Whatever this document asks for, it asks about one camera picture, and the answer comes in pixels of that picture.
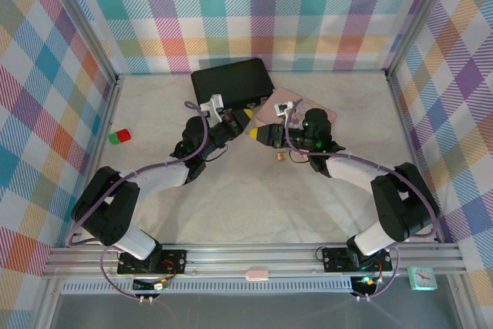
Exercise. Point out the mint green alarm clock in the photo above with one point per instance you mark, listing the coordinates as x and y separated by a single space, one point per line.
422 278

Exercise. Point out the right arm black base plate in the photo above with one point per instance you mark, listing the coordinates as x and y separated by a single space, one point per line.
335 259

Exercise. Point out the small black controller board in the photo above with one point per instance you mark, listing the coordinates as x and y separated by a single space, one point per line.
366 283
150 286

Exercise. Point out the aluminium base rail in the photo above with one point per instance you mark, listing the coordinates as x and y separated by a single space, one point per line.
231 261

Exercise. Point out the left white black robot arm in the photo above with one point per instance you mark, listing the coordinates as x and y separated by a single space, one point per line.
169 175

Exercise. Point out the aluminium frame post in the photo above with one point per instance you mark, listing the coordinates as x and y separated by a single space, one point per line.
420 17
82 24

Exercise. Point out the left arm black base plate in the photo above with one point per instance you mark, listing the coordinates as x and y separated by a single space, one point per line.
175 261

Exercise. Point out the pink tin box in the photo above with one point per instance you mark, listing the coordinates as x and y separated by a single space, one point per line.
267 111

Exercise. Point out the aluminium side rail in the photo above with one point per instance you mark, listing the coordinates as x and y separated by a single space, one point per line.
414 152
96 159

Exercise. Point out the brass padlock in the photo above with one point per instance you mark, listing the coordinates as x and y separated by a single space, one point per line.
280 156

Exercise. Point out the red and green block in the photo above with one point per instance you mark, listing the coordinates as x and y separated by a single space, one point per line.
120 136

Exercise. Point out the pink eraser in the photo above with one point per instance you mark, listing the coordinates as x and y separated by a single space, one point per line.
257 274

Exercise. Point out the black hard case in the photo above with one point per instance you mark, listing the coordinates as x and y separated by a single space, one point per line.
231 82

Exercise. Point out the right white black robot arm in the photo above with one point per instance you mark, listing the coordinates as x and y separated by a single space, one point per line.
346 169

